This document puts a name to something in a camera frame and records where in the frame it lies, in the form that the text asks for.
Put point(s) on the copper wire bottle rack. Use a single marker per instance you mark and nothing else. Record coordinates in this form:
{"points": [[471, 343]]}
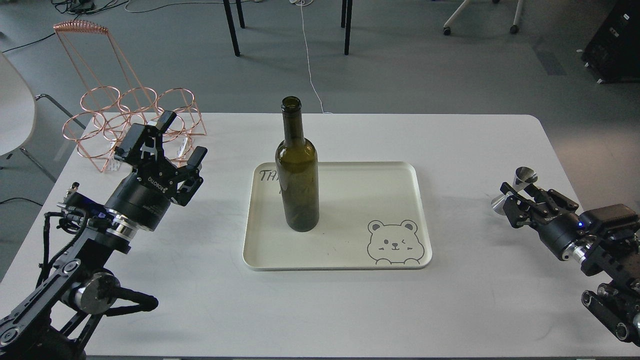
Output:
{"points": [[115, 99]]}

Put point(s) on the black case at right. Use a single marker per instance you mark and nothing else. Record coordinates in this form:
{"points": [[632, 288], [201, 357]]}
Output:
{"points": [[613, 53]]}

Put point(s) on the white chair at left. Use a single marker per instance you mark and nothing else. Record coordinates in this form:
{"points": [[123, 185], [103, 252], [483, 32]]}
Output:
{"points": [[18, 113]]}

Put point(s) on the dark green wine bottle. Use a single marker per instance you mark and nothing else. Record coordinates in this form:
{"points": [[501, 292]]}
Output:
{"points": [[296, 163]]}

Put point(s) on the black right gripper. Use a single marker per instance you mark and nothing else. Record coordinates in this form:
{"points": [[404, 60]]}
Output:
{"points": [[557, 233]]}

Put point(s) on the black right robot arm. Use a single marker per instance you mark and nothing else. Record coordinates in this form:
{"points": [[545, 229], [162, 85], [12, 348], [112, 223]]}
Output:
{"points": [[604, 239]]}

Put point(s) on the white office chair base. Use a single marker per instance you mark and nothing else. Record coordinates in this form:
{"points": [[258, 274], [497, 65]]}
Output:
{"points": [[484, 17]]}

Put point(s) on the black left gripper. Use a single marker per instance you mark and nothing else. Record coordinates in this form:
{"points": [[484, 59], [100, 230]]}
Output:
{"points": [[154, 184]]}

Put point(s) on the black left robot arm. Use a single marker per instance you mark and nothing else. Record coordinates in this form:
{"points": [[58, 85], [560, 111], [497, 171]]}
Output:
{"points": [[74, 289]]}

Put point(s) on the cream bear print tray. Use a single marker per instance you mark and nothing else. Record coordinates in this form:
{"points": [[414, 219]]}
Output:
{"points": [[371, 217]]}

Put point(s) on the steel double jigger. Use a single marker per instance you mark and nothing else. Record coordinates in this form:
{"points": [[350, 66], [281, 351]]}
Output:
{"points": [[523, 177]]}

